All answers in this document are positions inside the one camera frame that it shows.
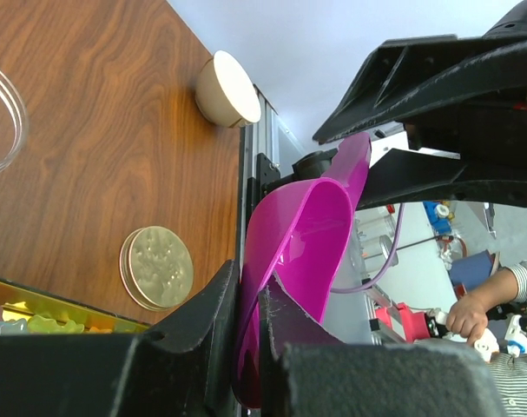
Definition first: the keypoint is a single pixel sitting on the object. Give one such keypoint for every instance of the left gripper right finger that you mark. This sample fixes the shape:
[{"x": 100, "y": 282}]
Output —
[{"x": 305, "y": 371}]

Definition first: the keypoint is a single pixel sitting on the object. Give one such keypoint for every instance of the gold jar lid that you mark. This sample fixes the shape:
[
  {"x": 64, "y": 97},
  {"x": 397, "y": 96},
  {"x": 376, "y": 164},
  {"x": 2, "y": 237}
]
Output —
[{"x": 156, "y": 268}]

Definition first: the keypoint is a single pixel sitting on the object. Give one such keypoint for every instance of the clear plastic jar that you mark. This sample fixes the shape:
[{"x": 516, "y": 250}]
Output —
[{"x": 14, "y": 122}]

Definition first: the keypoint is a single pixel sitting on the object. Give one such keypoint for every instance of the candy tin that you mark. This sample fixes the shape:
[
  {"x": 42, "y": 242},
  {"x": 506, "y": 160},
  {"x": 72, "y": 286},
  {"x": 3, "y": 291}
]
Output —
[{"x": 24, "y": 310}]

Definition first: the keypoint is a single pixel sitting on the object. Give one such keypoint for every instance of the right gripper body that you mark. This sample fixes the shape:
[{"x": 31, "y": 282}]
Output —
[{"x": 489, "y": 130}]

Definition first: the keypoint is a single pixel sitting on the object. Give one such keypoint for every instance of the purple plastic scoop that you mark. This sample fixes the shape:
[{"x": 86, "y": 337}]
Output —
[{"x": 300, "y": 232}]

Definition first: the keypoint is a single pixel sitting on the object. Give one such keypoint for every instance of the person hand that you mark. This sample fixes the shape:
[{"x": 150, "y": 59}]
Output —
[{"x": 467, "y": 317}]

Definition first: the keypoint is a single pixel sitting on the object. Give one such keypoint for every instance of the white paper bowl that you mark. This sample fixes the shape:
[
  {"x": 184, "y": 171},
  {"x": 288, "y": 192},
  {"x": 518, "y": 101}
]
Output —
[{"x": 225, "y": 94}]

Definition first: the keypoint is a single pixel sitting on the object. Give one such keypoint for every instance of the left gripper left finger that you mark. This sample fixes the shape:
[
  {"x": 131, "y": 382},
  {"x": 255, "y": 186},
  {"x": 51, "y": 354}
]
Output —
[{"x": 181, "y": 366}]

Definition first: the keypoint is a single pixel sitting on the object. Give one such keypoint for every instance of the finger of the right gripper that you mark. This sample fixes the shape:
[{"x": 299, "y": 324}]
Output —
[
  {"x": 409, "y": 77},
  {"x": 404, "y": 176}
]

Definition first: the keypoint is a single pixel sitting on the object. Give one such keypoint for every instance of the aluminium frame rail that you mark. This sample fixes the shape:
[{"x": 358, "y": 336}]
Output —
[{"x": 260, "y": 137}]

